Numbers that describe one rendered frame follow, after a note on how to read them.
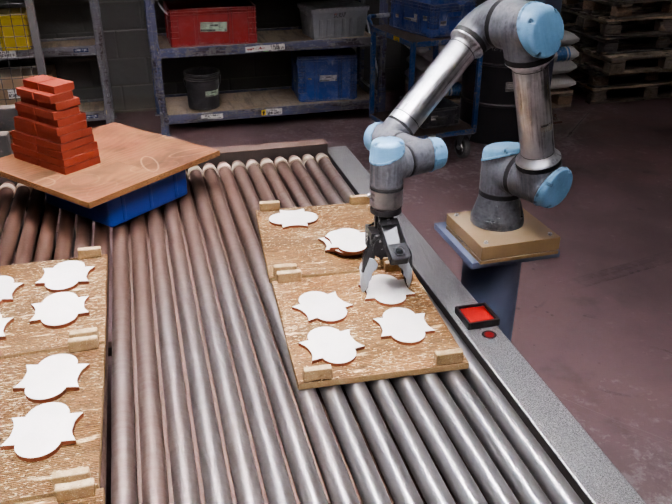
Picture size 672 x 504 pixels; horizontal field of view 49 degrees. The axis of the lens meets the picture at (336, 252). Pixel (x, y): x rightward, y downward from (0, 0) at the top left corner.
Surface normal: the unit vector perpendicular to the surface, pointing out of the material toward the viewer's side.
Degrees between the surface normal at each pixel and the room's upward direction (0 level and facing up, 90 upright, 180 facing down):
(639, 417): 0
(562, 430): 0
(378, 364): 0
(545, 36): 82
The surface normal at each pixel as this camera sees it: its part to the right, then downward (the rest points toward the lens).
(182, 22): 0.29, 0.44
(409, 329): 0.00, -0.89
